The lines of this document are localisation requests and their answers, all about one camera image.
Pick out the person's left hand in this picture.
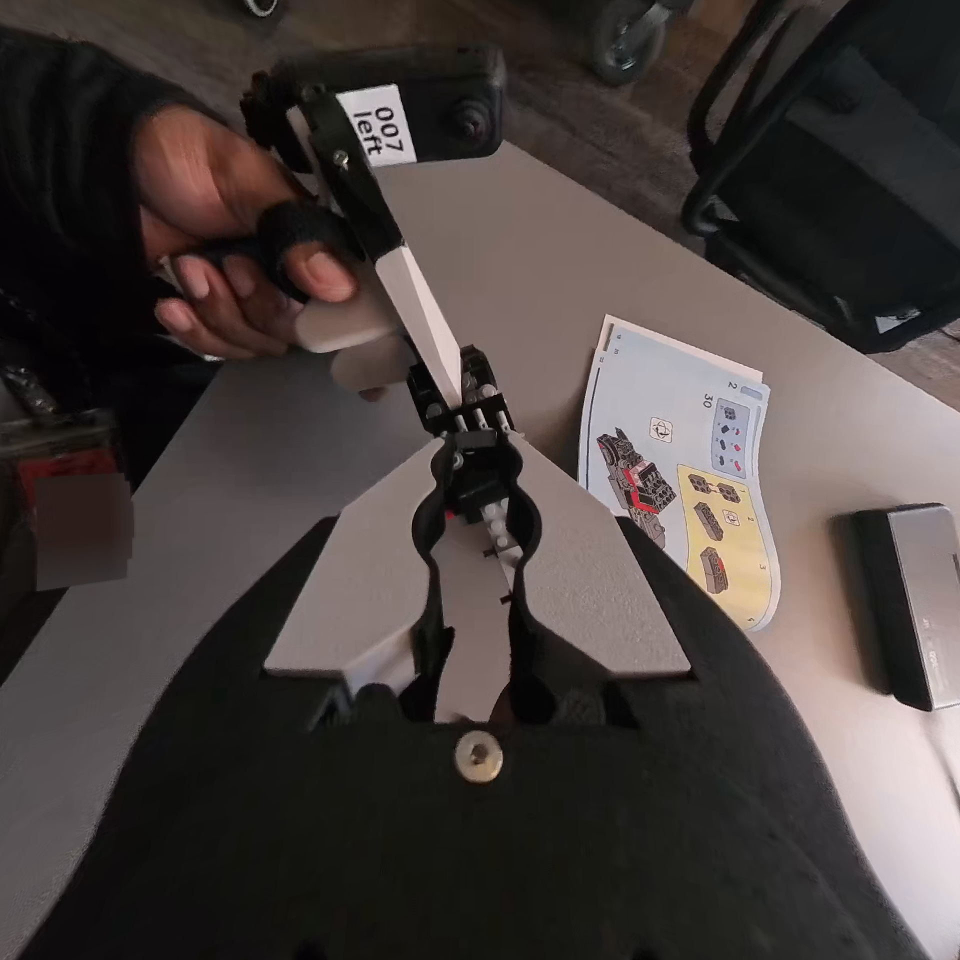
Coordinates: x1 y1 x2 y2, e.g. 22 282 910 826
137 112 361 363

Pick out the black chair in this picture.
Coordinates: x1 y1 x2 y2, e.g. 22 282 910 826
678 0 960 355

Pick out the grey desk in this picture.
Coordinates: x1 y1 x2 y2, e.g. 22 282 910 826
0 138 960 960

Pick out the open building instruction booklet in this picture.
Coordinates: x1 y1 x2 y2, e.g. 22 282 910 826
576 313 783 633

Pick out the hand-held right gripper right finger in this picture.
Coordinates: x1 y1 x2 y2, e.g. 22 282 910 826
508 433 695 685

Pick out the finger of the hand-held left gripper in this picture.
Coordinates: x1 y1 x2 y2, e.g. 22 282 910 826
294 292 414 404
373 240 465 414

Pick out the caster wheel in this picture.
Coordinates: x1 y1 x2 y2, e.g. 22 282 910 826
588 0 666 86

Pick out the black red toy brick model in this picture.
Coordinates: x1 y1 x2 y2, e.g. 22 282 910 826
407 343 528 573

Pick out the black and silver box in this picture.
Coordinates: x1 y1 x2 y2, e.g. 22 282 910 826
849 502 960 714

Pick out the badge holder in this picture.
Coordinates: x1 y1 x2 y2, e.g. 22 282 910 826
0 408 135 496

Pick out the person's left forearm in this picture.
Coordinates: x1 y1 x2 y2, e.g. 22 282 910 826
0 26 230 354

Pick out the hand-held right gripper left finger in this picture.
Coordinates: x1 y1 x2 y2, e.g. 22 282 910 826
262 437 453 687

